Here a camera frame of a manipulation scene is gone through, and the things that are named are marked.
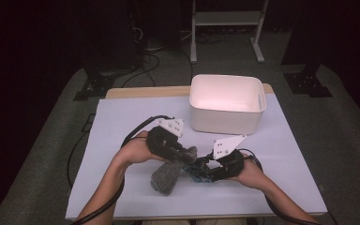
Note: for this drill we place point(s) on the wooden table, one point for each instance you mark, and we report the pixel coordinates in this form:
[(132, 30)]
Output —
[(143, 92)]

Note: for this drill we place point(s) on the white plastic bin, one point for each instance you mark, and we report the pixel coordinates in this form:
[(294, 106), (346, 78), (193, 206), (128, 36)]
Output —
[(228, 122)]

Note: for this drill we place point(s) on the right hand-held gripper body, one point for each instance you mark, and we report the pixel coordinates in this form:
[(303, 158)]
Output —
[(231, 165)]

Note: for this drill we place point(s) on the blue patterned sock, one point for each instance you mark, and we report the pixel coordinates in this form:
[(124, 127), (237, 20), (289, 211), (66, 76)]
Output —
[(197, 175)]

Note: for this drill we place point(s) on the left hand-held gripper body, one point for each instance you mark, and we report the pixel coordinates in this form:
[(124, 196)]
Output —
[(162, 143)]

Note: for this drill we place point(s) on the white metal stand frame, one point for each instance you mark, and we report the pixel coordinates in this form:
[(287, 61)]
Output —
[(225, 18)]

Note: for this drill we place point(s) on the black stand base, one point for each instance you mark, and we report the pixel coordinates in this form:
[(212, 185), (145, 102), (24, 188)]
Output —
[(307, 84), (95, 86)]

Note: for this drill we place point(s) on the person's left hand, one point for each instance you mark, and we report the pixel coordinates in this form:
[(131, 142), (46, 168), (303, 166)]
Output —
[(134, 153)]

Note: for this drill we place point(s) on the white table sheet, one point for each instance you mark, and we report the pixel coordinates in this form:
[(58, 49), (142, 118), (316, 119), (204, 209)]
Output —
[(122, 115)]

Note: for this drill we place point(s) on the person's right hand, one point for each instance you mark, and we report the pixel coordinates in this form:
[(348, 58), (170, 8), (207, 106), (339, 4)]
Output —
[(253, 175)]

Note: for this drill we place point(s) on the grey sock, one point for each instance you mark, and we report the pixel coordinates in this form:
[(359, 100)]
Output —
[(167, 179)]

